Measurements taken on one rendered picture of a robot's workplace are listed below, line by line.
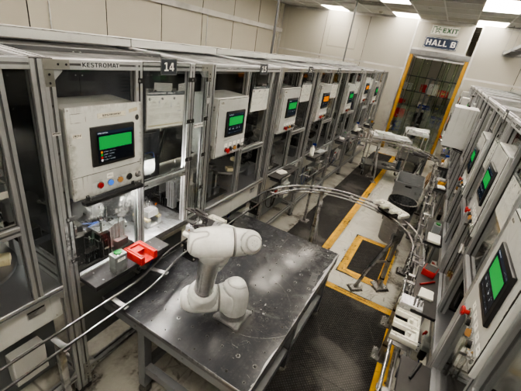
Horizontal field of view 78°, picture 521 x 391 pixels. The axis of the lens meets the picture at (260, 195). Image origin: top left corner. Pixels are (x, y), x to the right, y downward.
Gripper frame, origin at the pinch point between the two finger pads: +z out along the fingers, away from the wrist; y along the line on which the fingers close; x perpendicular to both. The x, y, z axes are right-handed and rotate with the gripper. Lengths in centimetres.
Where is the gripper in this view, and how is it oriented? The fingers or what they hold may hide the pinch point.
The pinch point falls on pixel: (189, 215)
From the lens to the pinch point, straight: 216.6
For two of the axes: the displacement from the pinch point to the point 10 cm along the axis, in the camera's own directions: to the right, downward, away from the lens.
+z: -8.6, -3.3, 4.0
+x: -5.0, 3.0, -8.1
